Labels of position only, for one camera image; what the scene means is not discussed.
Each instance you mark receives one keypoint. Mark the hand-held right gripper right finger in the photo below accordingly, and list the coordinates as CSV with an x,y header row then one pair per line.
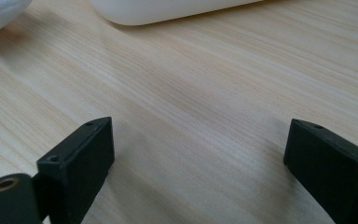
x,y
329,168

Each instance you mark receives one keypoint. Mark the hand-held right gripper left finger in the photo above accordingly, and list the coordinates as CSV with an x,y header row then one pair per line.
x,y
80,158

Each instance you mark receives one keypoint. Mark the white tray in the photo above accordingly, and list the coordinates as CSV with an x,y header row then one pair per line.
x,y
155,11

